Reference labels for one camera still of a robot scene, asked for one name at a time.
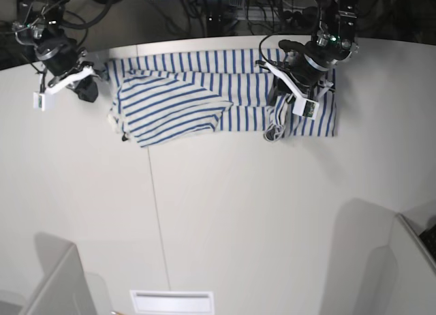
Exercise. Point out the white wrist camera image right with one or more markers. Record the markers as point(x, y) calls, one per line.
point(303, 105)

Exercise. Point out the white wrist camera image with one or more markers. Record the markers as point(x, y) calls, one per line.
point(303, 105)
point(51, 95)

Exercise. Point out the white partition panel left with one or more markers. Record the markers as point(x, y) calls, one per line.
point(62, 290)

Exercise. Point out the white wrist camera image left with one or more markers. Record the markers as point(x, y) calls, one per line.
point(51, 95)

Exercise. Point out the blue white striped T-shirt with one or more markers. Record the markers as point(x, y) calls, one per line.
point(159, 98)

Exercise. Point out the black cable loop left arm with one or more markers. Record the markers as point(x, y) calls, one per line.
point(269, 52)

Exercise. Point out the white partition panel right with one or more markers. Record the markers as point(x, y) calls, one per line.
point(399, 277)

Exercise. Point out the white partition panel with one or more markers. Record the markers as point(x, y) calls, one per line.
point(399, 277)
point(62, 290)

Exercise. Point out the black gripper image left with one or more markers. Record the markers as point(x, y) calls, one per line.
point(61, 56)

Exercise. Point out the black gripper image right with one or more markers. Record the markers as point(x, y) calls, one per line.
point(304, 71)

